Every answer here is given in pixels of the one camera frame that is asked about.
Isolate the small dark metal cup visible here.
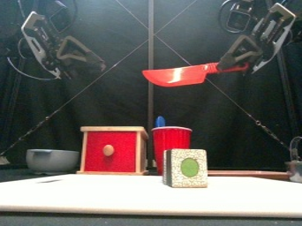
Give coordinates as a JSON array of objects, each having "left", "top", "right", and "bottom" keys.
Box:
[{"left": 284, "top": 136, "right": 302, "bottom": 184}]

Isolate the thin grey cable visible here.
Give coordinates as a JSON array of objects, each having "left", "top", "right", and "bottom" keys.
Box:
[{"left": 5, "top": 38, "right": 61, "bottom": 82}]

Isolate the white cutting board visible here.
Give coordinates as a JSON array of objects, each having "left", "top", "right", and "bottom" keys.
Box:
[{"left": 0, "top": 172, "right": 302, "bottom": 219}]

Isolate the grey bowl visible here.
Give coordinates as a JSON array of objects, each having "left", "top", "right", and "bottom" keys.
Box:
[{"left": 25, "top": 148, "right": 81, "bottom": 175}]

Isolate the red plastic cup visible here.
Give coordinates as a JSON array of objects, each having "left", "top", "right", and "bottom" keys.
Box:
[{"left": 150, "top": 125, "right": 193, "bottom": 177}]

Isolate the thin white string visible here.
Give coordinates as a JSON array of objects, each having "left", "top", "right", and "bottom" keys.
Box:
[
  {"left": 114, "top": 0, "right": 292, "bottom": 149},
  {"left": 0, "top": 0, "right": 197, "bottom": 156}
]

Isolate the blue plastic utensil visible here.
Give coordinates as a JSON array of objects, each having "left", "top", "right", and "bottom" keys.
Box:
[{"left": 154, "top": 115, "right": 166, "bottom": 128}]

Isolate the grey vertical frame pole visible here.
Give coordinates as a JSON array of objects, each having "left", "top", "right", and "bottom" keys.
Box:
[{"left": 146, "top": 0, "right": 154, "bottom": 170}]

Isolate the red plastic toy knife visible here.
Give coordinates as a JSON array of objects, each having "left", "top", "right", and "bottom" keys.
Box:
[{"left": 140, "top": 61, "right": 251, "bottom": 88}]

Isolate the wooden box red drawer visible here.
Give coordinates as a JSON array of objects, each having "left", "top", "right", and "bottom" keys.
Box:
[{"left": 76, "top": 125, "right": 149, "bottom": 177}]

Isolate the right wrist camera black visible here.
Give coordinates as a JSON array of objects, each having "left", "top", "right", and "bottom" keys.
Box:
[{"left": 217, "top": 0, "right": 256, "bottom": 34}]

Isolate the toy sushi piece green centre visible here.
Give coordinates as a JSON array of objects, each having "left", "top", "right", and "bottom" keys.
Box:
[{"left": 165, "top": 148, "right": 208, "bottom": 189}]

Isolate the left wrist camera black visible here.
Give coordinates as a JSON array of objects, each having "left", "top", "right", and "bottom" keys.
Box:
[{"left": 39, "top": 0, "right": 78, "bottom": 34}]

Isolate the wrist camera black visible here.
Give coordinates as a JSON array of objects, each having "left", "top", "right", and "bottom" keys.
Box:
[
  {"left": 39, "top": 0, "right": 78, "bottom": 34},
  {"left": 217, "top": 0, "right": 256, "bottom": 34}
]

